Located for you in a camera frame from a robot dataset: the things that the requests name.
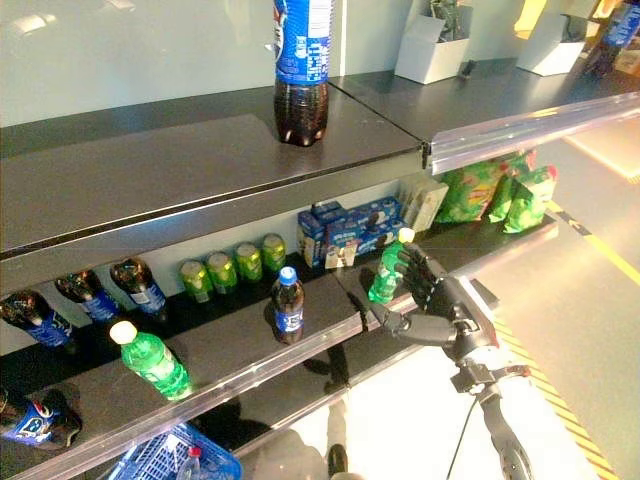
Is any yellow packet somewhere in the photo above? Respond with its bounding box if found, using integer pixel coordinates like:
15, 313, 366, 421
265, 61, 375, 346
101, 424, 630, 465
514, 0, 539, 36

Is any large cola bottle blue label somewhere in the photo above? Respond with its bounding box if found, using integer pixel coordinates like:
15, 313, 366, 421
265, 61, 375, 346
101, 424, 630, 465
272, 0, 337, 147

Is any blue plastic shopping basket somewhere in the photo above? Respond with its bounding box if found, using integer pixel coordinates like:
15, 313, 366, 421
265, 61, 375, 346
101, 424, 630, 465
107, 422, 245, 480

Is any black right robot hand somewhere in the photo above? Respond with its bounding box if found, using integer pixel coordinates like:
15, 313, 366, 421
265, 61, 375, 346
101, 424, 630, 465
368, 243, 481, 346

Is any dark shelf board clear rail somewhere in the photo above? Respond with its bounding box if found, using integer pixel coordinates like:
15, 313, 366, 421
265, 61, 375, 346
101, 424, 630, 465
0, 269, 364, 480
344, 212, 560, 334
327, 57, 640, 176

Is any green soda bottle yellow cap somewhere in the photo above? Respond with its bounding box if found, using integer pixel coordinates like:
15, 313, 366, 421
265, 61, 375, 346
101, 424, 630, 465
108, 319, 194, 401
367, 227, 417, 304

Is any green chips bag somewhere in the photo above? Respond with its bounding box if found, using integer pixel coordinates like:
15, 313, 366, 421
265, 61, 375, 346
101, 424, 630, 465
487, 172, 519, 224
434, 157, 506, 224
502, 164, 559, 235

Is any white cardboard box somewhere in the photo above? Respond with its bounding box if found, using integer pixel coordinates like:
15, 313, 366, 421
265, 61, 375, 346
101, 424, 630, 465
514, 12, 601, 77
393, 4, 474, 85

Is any black shelf base board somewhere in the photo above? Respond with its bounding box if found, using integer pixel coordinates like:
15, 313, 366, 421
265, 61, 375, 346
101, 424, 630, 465
192, 344, 421, 459

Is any water bottle red cap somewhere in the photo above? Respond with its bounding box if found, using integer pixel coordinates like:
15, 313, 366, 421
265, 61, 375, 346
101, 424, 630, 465
174, 446, 204, 480

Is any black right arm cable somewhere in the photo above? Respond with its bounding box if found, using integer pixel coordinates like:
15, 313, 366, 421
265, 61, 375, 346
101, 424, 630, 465
444, 399, 476, 480

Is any small white snack pack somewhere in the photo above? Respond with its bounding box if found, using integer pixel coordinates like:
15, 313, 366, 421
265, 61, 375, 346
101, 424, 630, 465
324, 244, 357, 271

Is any white green carton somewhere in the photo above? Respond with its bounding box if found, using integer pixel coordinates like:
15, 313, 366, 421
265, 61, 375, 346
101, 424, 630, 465
402, 177, 450, 234

